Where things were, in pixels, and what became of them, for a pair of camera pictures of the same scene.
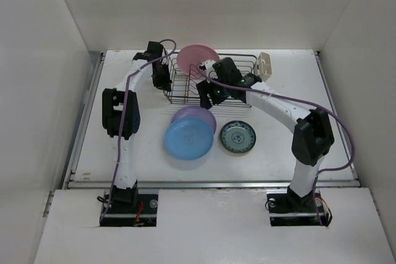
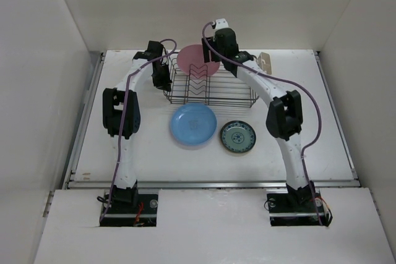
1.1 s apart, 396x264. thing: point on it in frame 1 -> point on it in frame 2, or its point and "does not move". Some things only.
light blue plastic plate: (189, 138) -> (193, 124)
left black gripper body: (161, 78) does not move
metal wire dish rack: (224, 81) does not move
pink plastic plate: (189, 57) does not move
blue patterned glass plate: (237, 136) does not move
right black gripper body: (217, 93) -> (215, 57)
